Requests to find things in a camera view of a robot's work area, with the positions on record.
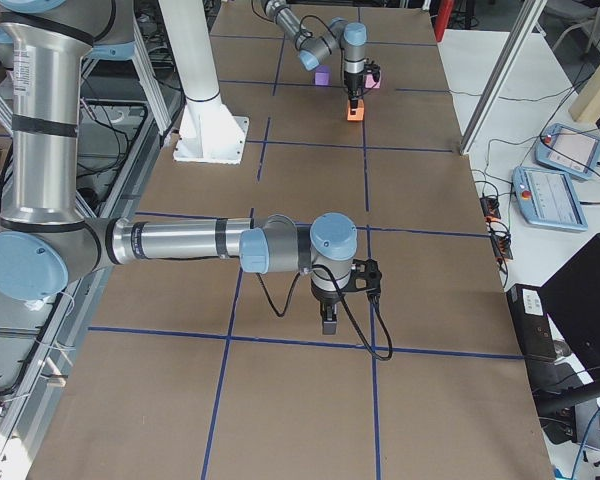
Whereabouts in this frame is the brown paper table cover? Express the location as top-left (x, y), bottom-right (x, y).
top-left (29, 1), bottom-right (553, 479)

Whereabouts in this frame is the orange foam cube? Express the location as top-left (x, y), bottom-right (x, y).
top-left (346, 99), bottom-right (365, 122)

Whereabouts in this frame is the far blue teach pendant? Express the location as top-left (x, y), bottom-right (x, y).
top-left (535, 123), bottom-right (600, 180)

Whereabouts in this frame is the blue teach pendant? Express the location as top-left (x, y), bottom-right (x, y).
top-left (512, 166), bottom-right (588, 232)
top-left (535, 123), bottom-right (600, 180)

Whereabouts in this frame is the black power strip right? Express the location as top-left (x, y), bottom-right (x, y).
top-left (490, 231), bottom-right (513, 262)

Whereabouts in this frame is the black control box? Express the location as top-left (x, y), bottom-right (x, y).
top-left (506, 284), bottom-right (556, 362)

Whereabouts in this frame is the purple foam cube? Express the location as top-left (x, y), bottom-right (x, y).
top-left (314, 65), bottom-right (331, 86)

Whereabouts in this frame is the black laptop monitor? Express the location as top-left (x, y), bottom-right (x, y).
top-left (540, 233), bottom-right (600, 368)

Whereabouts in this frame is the pink foam cube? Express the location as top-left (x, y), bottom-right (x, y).
top-left (364, 70), bottom-right (381, 90)

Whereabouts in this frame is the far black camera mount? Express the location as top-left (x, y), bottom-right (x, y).
top-left (364, 61), bottom-right (381, 89)

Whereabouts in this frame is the wooden beam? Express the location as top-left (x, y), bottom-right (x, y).
top-left (569, 65), bottom-right (600, 123)

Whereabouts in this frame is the near blue teach pendant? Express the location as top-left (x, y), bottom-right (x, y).
top-left (512, 166), bottom-right (588, 232)

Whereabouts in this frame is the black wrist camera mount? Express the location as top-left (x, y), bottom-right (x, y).
top-left (342, 259), bottom-right (382, 296)

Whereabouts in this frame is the black power strip left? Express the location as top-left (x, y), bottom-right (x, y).
top-left (480, 195), bottom-right (501, 221)

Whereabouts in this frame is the grey aluminium profile post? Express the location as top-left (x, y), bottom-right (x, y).
top-left (459, 0), bottom-right (547, 155)

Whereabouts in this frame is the black power strip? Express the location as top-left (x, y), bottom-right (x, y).
top-left (490, 231), bottom-right (513, 262)
top-left (480, 195), bottom-right (501, 221)

